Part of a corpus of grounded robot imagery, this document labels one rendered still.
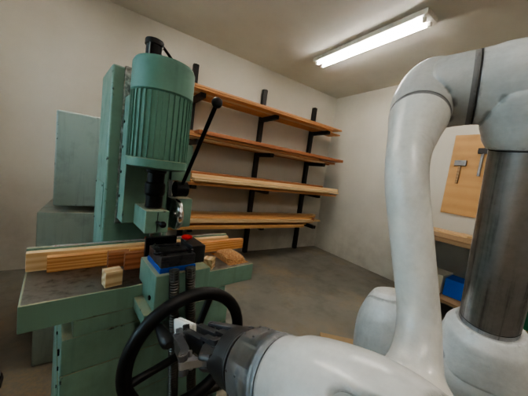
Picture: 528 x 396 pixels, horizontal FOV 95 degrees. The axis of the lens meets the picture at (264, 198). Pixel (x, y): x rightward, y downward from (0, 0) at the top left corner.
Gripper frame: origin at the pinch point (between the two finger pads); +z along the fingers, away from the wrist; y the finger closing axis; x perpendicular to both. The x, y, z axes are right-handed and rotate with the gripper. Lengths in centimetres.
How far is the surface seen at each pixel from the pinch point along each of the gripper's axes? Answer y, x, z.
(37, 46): 34, -203, 219
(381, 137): -343, -144, 85
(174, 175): -17, -43, 46
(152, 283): 0.9, -7.4, 15.4
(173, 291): -2.8, -5.1, 12.6
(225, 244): -34, -14, 38
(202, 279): -10.9, -6.3, 13.8
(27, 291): 22.7, -8.9, 29.9
